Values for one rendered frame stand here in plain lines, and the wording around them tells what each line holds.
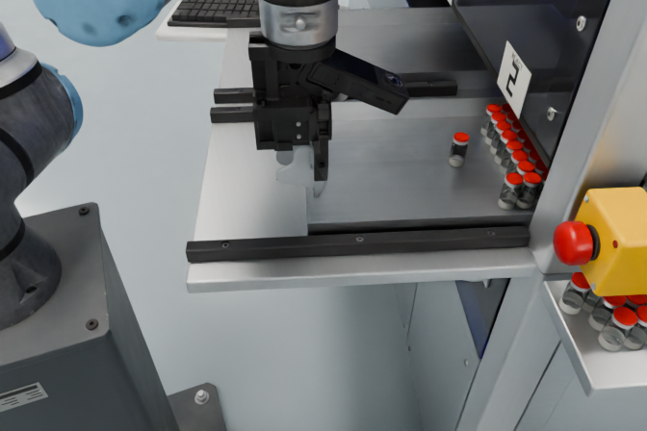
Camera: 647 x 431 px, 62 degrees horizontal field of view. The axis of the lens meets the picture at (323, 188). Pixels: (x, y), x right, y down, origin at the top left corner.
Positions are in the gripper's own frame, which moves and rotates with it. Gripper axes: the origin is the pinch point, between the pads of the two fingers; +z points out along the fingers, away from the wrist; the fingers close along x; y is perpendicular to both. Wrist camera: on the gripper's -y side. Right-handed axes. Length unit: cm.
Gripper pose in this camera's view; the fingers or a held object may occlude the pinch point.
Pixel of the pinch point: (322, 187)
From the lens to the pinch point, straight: 66.2
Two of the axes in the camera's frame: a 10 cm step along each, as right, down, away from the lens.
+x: 0.6, 6.6, -7.5
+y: -10.0, 0.4, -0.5
